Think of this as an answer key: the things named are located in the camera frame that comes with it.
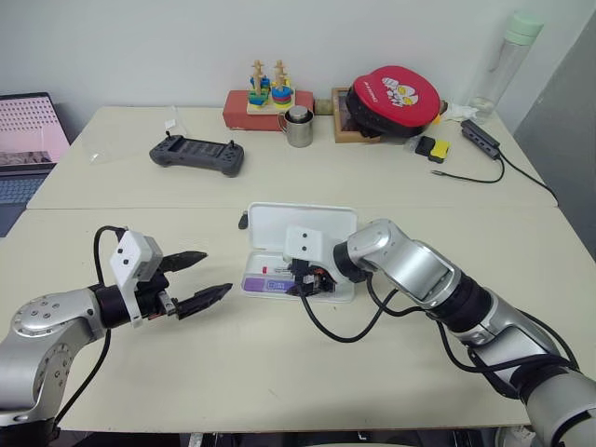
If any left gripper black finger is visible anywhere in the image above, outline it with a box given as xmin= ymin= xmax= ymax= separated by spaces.
xmin=161 ymin=251 xmax=210 ymax=276
xmin=175 ymin=281 xmax=234 ymax=321

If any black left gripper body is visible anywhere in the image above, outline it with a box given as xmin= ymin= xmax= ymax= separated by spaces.
xmin=137 ymin=268 xmax=181 ymax=324

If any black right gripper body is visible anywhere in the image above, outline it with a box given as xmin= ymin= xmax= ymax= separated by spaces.
xmin=289 ymin=258 xmax=340 ymax=297

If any white pencil case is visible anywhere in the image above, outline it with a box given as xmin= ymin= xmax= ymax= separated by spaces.
xmin=240 ymin=201 xmax=359 ymax=305

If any red black zipper case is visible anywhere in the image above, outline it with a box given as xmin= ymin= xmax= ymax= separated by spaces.
xmin=345 ymin=64 xmax=444 ymax=141

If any purple white label card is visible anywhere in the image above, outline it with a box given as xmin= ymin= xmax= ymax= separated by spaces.
xmin=242 ymin=277 xmax=295 ymax=294

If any dark grey handheld controller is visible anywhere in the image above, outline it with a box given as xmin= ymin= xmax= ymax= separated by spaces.
xmin=148 ymin=134 xmax=247 ymax=179

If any clear plastic bag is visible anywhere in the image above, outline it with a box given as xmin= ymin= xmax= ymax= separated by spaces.
xmin=85 ymin=105 xmax=188 ymax=168

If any stainless steel mug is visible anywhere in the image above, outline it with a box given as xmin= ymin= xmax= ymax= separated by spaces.
xmin=278 ymin=105 xmax=318 ymax=149

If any red cardboard box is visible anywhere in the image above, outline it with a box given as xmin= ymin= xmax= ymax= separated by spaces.
xmin=223 ymin=88 xmax=318 ymax=133

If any small yellow black block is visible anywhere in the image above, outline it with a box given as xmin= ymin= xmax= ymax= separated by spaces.
xmin=427 ymin=139 xmax=454 ymax=166

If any laptop with pink screen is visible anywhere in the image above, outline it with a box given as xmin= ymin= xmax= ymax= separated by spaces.
xmin=0 ymin=91 xmax=72 ymax=239

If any black usb hub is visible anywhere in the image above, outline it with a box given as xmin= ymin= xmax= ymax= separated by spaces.
xmin=460 ymin=118 xmax=504 ymax=161

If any crumpled white tissue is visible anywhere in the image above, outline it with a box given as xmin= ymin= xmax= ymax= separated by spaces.
xmin=440 ymin=99 xmax=481 ymax=122

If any clear bottle green lid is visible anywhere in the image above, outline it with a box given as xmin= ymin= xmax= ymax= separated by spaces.
xmin=468 ymin=11 xmax=544 ymax=124

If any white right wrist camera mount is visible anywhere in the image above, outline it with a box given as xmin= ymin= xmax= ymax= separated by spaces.
xmin=282 ymin=224 xmax=339 ymax=270

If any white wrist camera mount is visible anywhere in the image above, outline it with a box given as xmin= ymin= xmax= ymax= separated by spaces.
xmin=109 ymin=229 xmax=164 ymax=330
xmin=282 ymin=224 xmax=339 ymax=270

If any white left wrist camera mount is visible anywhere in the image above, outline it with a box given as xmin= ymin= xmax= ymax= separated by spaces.
xmin=109 ymin=229 xmax=164 ymax=330

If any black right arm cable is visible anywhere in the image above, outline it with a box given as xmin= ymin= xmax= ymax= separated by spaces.
xmin=299 ymin=274 xmax=579 ymax=388

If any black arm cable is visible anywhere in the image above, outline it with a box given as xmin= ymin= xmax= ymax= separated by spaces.
xmin=299 ymin=274 xmax=579 ymax=388
xmin=53 ymin=225 xmax=130 ymax=423

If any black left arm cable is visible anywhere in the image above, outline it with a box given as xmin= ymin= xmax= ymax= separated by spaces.
xmin=53 ymin=225 xmax=130 ymax=423

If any wooden frame tray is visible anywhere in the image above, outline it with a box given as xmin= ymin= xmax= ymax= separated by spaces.
xmin=331 ymin=86 xmax=420 ymax=145

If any wooden ring stacking toy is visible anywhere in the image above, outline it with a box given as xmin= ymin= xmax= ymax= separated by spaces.
xmin=244 ymin=58 xmax=298 ymax=117

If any black hub cable with plug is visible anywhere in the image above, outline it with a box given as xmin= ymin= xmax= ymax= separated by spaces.
xmin=429 ymin=156 xmax=507 ymax=184

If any long black hub cable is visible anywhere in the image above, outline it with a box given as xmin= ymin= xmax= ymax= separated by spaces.
xmin=498 ymin=153 xmax=561 ymax=205

